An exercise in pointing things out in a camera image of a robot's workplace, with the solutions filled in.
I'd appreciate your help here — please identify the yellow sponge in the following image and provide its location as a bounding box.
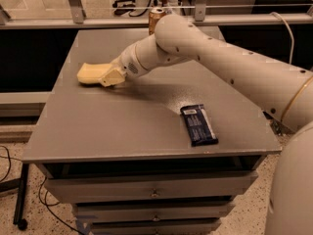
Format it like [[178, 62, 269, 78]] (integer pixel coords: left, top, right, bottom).
[[77, 63, 112, 84]]

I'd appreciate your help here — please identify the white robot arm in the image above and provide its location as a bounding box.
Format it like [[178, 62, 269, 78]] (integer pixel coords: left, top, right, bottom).
[[99, 14, 313, 235]]

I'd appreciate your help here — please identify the gold soda can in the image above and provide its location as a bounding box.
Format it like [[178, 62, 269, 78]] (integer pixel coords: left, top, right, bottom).
[[149, 7, 166, 34]]

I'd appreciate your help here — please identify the black office chair base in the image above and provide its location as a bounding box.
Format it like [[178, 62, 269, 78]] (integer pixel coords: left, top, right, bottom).
[[112, 0, 157, 17]]

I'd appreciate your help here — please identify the grey drawer cabinet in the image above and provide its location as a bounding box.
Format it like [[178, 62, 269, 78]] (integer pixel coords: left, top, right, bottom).
[[23, 28, 281, 235]]

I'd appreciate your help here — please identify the dark blue snack bar wrapper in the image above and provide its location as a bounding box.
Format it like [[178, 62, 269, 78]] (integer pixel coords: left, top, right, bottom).
[[180, 104, 218, 147]]

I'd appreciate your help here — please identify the metal glass railing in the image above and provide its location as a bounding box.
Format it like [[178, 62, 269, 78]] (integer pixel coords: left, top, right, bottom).
[[0, 0, 313, 29]]

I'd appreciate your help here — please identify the black wheeled stand leg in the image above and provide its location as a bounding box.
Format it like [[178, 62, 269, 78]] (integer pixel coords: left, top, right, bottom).
[[0, 164, 29, 231]]

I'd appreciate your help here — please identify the black cable on floor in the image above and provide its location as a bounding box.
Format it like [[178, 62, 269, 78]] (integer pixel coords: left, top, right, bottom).
[[0, 144, 86, 235]]

